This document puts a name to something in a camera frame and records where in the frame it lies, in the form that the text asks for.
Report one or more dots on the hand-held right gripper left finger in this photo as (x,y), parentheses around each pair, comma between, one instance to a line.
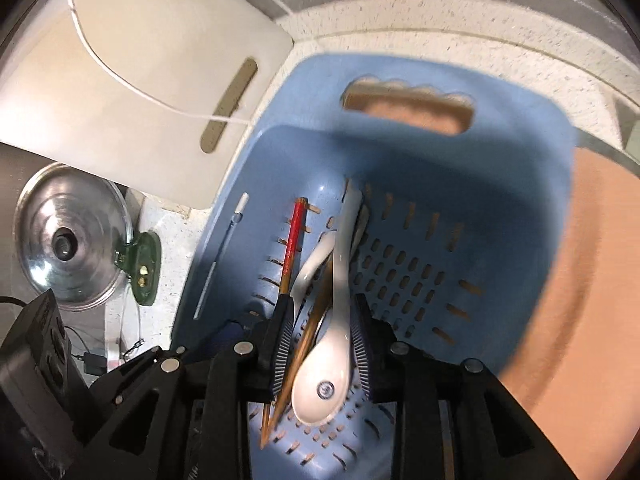
(281,355)

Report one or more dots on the steel pot lid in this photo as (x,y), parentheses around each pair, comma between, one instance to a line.
(70,245)

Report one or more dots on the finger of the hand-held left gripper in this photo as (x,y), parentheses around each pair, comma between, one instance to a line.
(135,367)

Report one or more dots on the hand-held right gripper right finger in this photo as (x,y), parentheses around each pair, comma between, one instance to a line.
(361,355)

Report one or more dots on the green lid holder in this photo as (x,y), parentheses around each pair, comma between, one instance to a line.
(145,270)

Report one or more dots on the white ceramic spoon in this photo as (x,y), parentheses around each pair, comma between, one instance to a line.
(315,260)
(325,385)

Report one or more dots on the blue plastic basket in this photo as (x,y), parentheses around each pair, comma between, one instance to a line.
(475,185)

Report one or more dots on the peach table mat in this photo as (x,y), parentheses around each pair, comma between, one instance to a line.
(590,285)

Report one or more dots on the white cutting board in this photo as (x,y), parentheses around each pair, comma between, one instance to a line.
(140,35)

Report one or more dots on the black power adapter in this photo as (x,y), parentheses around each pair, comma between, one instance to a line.
(92,363)

